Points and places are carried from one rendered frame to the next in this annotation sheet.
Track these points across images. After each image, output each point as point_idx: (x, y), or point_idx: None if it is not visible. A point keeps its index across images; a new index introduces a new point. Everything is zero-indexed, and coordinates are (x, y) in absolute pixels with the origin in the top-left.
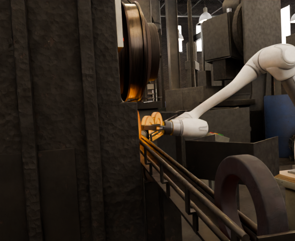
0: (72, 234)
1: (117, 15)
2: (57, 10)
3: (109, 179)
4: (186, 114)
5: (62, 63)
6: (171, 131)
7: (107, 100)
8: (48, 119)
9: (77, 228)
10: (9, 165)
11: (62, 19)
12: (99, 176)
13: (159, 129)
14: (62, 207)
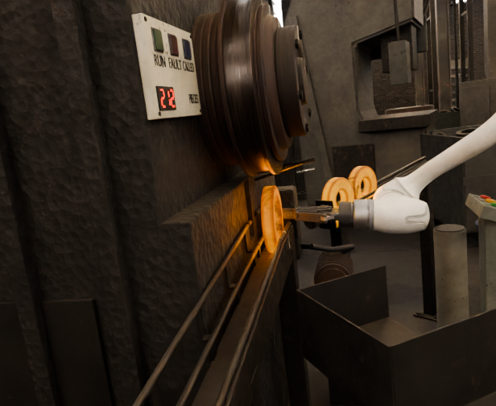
0: None
1: (140, 58)
2: (39, 65)
3: (155, 351)
4: (395, 184)
5: (58, 159)
6: (350, 222)
7: (136, 219)
8: (50, 251)
9: None
10: (7, 320)
11: (48, 80)
12: (130, 350)
13: (324, 221)
14: (86, 387)
